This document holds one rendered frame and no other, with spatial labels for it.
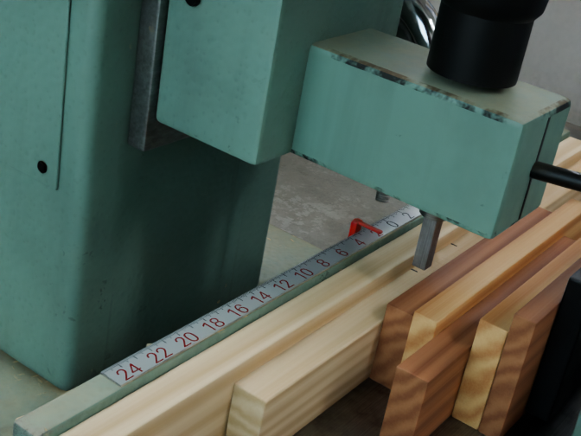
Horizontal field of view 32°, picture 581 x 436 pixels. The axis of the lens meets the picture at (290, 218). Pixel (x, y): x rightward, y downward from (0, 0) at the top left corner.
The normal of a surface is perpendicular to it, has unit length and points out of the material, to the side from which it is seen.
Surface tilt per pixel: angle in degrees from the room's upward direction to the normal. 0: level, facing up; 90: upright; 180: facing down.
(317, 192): 0
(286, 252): 0
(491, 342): 90
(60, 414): 0
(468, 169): 90
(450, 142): 90
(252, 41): 90
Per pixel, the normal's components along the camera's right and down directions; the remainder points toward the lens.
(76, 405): 0.16, -0.88
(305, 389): 0.80, 0.38
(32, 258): -0.58, 0.28
